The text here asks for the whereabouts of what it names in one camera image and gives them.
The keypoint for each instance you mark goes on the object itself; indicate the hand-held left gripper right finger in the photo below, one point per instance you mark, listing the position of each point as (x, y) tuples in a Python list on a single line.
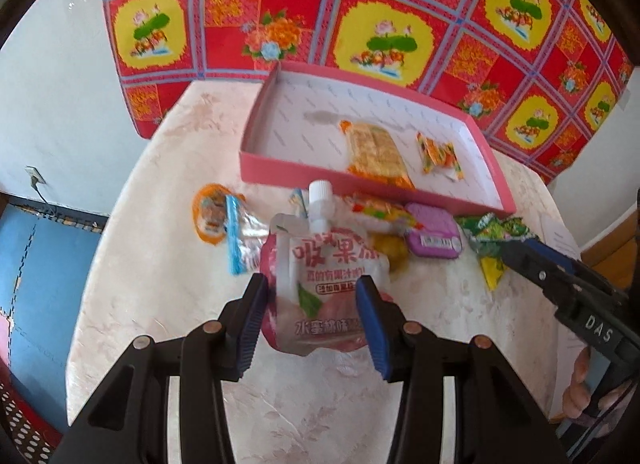
[(372, 326)]

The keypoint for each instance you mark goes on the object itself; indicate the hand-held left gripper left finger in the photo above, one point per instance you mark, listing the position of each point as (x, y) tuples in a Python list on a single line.
[(250, 326)]

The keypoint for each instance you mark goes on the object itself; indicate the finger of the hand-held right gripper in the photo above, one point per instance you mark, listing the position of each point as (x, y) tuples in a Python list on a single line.
[(525, 264), (550, 255)]

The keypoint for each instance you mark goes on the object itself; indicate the pink jelly drink pouch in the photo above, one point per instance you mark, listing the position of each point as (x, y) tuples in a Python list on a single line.
[(325, 264)]

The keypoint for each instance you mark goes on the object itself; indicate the yellow jelly cup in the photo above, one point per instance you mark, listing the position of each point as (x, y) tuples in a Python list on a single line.
[(390, 249)]

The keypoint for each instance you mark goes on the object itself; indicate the clear packet with blue strip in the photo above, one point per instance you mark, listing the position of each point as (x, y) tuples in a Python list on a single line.
[(245, 239)]

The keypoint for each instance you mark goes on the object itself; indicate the orange yellow snack packet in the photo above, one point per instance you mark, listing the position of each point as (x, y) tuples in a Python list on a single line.
[(375, 209)]

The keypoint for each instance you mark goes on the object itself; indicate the pink cardboard box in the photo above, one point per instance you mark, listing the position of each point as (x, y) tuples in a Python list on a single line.
[(300, 124)]

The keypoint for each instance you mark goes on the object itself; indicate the person's right hand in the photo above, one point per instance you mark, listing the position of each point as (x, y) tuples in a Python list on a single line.
[(580, 379)]

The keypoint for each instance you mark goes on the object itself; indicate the white paper sheet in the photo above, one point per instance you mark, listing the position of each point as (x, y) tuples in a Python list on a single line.
[(562, 234)]

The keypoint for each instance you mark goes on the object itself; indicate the purple plastic container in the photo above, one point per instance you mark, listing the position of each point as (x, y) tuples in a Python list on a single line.
[(430, 226)]

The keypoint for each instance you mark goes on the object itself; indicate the orange jelly cup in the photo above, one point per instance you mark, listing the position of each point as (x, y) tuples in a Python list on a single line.
[(210, 214)]

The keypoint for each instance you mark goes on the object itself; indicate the small orange green snack packet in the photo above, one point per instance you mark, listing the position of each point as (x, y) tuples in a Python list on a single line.
[(450, 162), (426, 152)]

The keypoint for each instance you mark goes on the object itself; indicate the small blue yellow packet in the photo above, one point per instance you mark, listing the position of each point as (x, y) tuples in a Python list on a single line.
[(298, 200)]

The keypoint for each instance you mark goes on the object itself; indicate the orange cracker packet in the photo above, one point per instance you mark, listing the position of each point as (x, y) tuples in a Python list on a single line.
[(372, 149)]

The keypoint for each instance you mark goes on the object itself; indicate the blue foam mat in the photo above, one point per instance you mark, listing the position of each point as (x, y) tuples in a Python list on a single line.
[(45, 294)]

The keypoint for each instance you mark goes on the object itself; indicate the red dotted mat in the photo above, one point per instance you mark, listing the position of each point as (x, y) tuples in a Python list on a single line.
[(25, 409)]

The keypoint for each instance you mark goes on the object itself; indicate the white wall socket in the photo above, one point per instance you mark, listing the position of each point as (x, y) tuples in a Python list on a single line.
[(34, 175)]

